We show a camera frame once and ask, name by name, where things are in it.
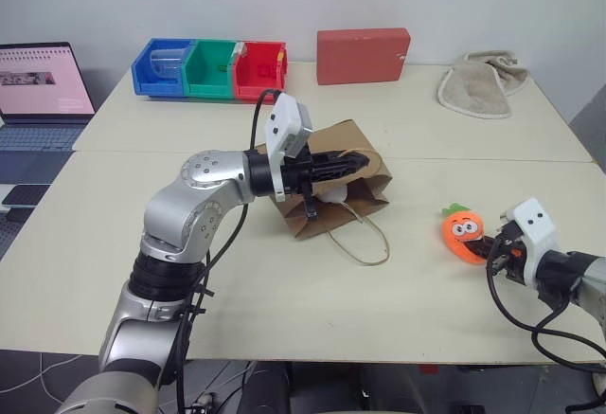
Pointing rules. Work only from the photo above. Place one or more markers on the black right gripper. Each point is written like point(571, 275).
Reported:
point(509, 255)

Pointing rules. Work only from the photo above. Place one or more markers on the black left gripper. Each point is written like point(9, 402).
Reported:
point(298, 174)

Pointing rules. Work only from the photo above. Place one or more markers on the orange carrot plush toy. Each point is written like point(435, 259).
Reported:
point(461, 229)

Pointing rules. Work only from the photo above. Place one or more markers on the brown paper bag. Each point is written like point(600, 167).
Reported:
point(331, 217)

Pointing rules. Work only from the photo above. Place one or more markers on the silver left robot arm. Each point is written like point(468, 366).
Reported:
point(189, 217)

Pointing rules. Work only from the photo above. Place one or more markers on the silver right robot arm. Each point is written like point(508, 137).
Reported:
point(589, 274)

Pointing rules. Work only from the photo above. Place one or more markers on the white plush toy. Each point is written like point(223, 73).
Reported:
point(335, 196)

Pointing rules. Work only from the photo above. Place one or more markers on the red rectangular box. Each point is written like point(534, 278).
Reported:
point(360, 56)

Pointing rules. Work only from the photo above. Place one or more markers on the red plastic storage bin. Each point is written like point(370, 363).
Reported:
point(258, 84)

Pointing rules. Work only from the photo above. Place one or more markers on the beige towel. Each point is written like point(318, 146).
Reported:
point(473, 89)

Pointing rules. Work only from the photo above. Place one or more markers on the green plastic storage bin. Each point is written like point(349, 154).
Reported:
point(208, 77)

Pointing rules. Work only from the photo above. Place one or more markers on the blue plastic storage bin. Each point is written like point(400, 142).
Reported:
point(158, 84)

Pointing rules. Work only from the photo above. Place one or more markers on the clear plastic cup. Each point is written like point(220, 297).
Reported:
point(168, 63)

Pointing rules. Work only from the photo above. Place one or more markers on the dark rounded shape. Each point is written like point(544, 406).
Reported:
point(265, 392)

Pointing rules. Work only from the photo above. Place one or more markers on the open laptop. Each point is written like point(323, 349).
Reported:
point(42, 82)

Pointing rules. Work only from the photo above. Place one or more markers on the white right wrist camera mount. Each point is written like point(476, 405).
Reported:
point(535, 222)

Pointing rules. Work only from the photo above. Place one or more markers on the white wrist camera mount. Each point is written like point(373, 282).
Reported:
point(289, 120)
point(535, 222)

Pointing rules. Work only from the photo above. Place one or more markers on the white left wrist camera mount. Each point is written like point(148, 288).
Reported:
point(289, 120)

